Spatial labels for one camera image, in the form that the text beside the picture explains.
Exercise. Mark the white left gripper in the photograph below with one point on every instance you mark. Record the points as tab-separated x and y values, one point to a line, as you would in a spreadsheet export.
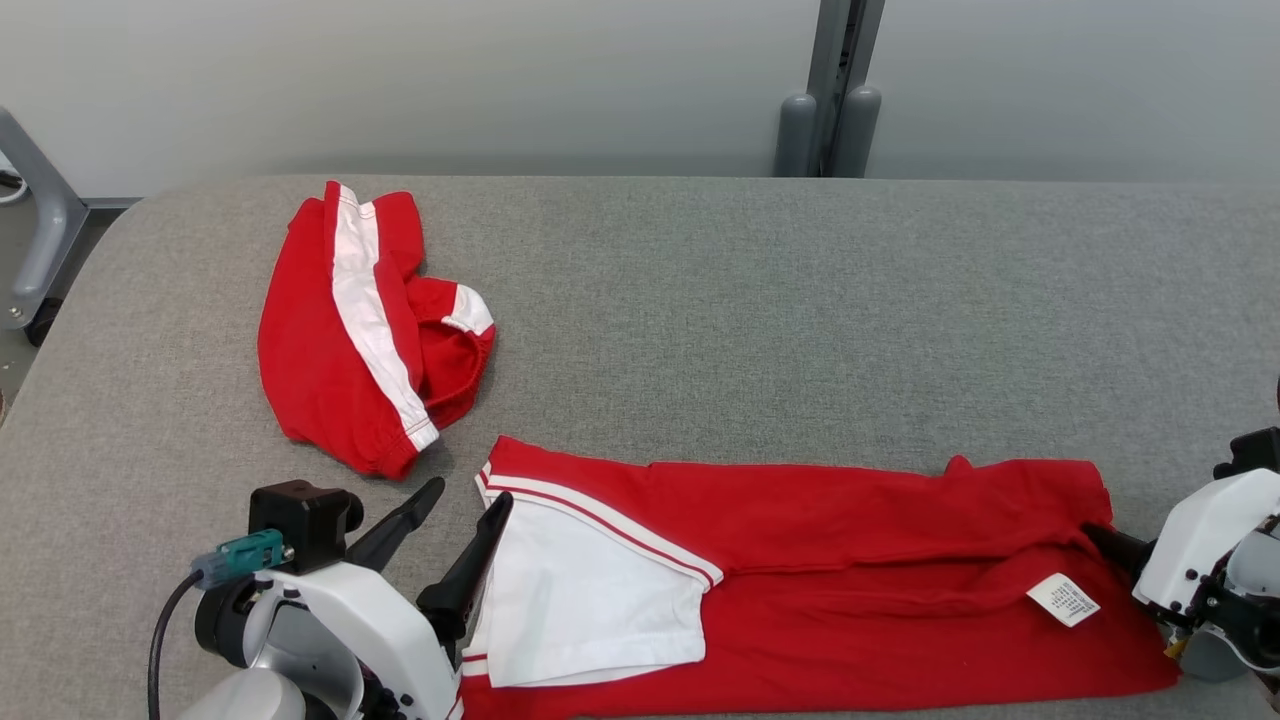
370	620

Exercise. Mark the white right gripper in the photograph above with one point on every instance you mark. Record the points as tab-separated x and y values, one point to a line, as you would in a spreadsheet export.
1200	540

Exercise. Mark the red shorts with white stripe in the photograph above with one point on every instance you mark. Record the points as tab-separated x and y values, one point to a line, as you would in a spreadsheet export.
310	370

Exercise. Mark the red jersey with white panels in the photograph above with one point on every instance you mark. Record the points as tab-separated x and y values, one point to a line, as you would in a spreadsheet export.
850	520

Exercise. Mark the black cart caster wheel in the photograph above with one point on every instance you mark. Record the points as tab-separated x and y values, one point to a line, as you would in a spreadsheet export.
42	322

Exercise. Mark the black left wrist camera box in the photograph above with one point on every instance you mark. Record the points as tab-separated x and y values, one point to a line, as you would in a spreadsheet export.
300	515

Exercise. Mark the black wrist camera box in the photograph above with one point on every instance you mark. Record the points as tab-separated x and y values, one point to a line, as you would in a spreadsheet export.
300	515
1255	452

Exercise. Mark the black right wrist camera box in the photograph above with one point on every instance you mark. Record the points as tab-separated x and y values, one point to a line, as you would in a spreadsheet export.
1255	452

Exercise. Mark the grey cylindrical post foot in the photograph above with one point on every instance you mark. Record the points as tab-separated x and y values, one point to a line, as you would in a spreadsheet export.
796	140
858	135

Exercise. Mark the grey metal cart frame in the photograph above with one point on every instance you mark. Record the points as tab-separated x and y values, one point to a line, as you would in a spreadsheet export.
55	220

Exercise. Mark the grey metal partition post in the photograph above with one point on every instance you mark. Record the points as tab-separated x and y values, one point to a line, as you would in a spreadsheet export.
848	60

